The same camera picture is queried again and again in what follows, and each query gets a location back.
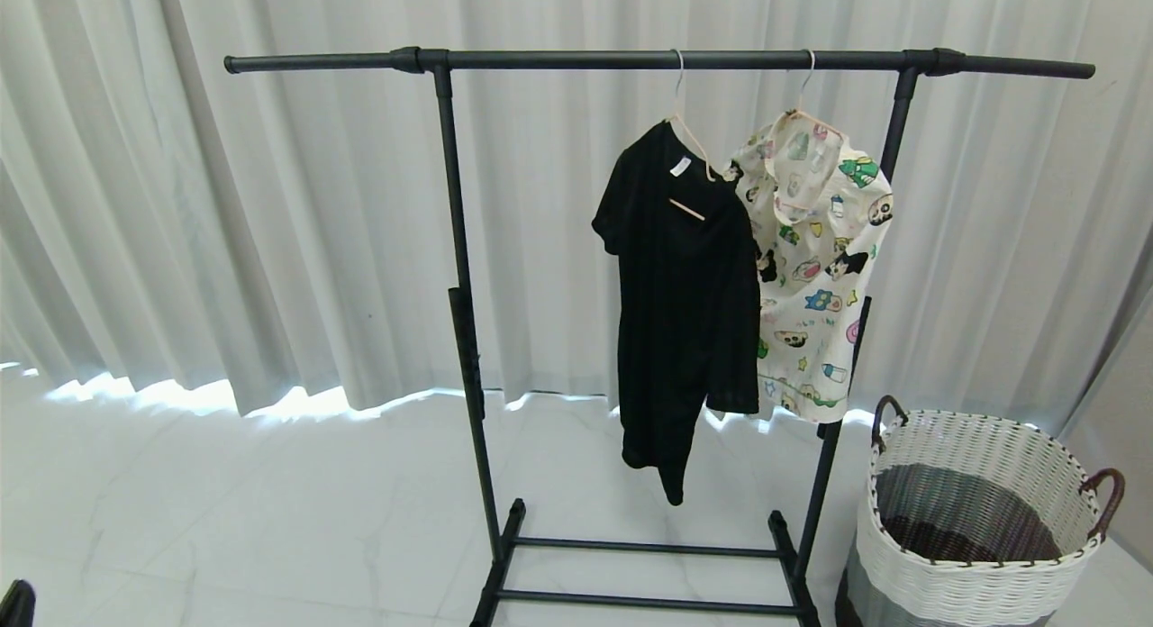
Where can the pink clothes hanger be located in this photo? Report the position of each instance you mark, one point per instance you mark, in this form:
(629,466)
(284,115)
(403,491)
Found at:
(686,131)
(804,82)

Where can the white laundry basket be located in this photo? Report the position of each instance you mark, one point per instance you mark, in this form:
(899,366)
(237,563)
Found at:
(973,456)

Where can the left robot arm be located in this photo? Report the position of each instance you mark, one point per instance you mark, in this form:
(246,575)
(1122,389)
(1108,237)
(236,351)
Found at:
(16,604)

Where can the white curtain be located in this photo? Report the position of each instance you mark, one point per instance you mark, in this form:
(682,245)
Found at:
(270,204)

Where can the black clothes rack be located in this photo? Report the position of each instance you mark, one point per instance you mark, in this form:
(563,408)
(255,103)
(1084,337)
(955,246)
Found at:
(585,60)

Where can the black garment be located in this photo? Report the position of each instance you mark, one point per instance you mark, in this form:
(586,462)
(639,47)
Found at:
(685,321)

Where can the cream printed garment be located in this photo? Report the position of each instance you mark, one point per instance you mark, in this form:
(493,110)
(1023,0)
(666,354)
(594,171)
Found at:
(820,276)

